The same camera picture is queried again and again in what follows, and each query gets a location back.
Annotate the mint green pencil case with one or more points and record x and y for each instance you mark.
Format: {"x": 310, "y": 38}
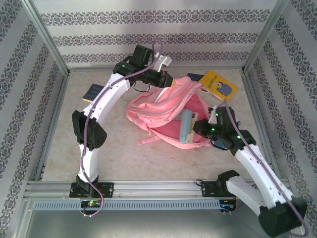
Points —
{"x": 185, "y": 126}

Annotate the pink student backpack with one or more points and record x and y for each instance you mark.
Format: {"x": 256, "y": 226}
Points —
{"x": 158, "y": 106}

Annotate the yellow book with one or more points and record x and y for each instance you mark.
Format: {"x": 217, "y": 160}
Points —
{"x": 218, "y": 85}

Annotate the dark blue book with barcode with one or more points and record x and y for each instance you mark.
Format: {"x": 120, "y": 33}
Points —
{"x": 91, "y": 93}

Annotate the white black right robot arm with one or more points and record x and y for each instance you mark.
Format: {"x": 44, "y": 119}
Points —
{"x": 260, "y": 173}

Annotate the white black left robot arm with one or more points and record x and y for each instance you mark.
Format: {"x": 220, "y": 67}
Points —
{"x": 106, "y": 99}

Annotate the grey metal panel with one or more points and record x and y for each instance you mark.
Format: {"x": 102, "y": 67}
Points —
{"x": 158, "y": 225}

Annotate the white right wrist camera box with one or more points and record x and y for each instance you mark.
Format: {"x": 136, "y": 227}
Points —
{"x": 213, "y": 116}

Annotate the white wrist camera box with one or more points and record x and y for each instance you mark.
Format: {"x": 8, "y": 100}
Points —
{"x": 213, "y": 116}
{"x": 161, "y": 63}

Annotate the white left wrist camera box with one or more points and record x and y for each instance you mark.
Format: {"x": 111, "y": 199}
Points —
{"x": 161, "y": 63}

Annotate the aluminium side rail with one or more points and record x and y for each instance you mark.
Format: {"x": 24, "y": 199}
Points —
{"x": 252, "y": 99}
{"x": 57, "y": 106}

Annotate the aluminium back rail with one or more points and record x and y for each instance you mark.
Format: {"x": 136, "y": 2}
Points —
{"x": 230, "y": 69}

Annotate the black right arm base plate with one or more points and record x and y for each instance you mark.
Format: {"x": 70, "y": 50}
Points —
{"x": 208, "y": 189}

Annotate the aluminium mounting rail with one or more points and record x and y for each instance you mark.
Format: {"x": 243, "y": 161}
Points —
{"x": 158, "y": 188}

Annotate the aluminium frame post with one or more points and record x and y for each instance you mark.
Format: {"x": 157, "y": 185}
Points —
{"x": 48, "y": 39}
{"x": 263, "y": 39}

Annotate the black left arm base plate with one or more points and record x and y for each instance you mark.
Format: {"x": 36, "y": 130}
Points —
{"x": 106, "y": 189}

